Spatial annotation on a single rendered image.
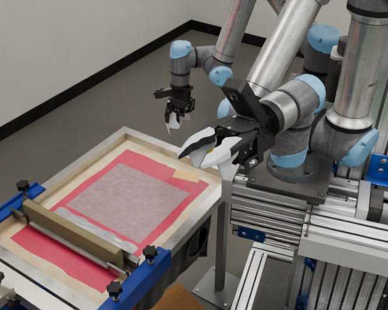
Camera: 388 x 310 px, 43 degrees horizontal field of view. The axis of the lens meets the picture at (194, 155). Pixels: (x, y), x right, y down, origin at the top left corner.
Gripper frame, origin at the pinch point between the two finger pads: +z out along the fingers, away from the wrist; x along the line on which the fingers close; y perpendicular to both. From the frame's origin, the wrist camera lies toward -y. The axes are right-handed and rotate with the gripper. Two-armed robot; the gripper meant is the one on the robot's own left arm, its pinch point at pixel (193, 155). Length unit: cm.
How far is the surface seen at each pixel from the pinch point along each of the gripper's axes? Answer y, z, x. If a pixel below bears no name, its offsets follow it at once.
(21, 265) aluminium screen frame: 59, 10, 72
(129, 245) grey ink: 65, -19, 57
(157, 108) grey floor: 136, -190, 242
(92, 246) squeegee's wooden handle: 56, -7, 57
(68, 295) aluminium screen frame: 62, 7, 52
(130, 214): 63, -29, 68
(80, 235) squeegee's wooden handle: 54, -6, 62
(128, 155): 60, -51, 94
